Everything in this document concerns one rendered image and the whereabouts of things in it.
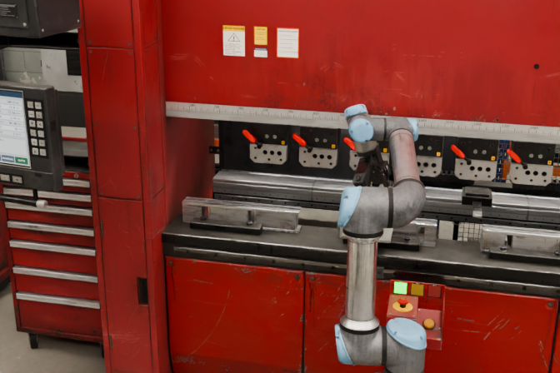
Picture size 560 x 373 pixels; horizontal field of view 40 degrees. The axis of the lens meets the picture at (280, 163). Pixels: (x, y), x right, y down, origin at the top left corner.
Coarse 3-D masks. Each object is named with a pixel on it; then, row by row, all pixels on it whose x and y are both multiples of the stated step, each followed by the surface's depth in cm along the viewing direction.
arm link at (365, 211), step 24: (360, 192) 214; (384, 192) 215; (360, 216) 213; (384, 216) 213; (360, 240) 215; (360, 264) 218; (360, 288) 220; (360, 312) 222; (336, 336) 225; (360, 336) 222; (360, 360) 224
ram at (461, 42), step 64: (192, 0) 293; (256, 0) 288; (320, 0) 283; (384, 0) 278; (448, 0) 273; (512, 0) 268; (192, 64) 302; (256, 64) 296; (320, 64) 291; (384, 64) 285; (448, 64) 280; (512, 64) 275; (448, 128) 288
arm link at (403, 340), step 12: (396, 324) 226; (408, 324) 227; (384, 336) 224; (396, 336) 222; (408, 336) 221; (420, 336) 223; (384, 348) 223; (396, 348) 222; (408, 348) 222; (420, 348) 223; (384, 360) 223; (396, 360) 223; (408, 360) 223; (420, 360) 224; (396, 372) 225; (408, 372) 224; (420, 372) 226
